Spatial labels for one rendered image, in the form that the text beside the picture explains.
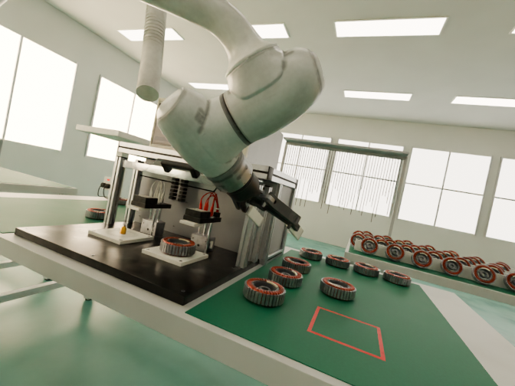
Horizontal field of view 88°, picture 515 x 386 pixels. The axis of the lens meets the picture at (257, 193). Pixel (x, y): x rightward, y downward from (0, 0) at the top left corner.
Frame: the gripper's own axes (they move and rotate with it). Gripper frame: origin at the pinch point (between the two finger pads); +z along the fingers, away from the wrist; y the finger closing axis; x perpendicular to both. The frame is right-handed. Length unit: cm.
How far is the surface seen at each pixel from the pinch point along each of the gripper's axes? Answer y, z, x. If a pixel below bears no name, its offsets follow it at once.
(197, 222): -30.6, -0.1, -7.2
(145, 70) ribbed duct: -166, -20, 79
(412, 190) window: -125, 521, 385
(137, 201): -56, -9, -11
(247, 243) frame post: -15.9, 10.5, -5.0
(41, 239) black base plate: -52, -26, -36
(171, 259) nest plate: -25.1, -4.2, -21.3
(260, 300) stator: 2.6, 5.6, -18.0
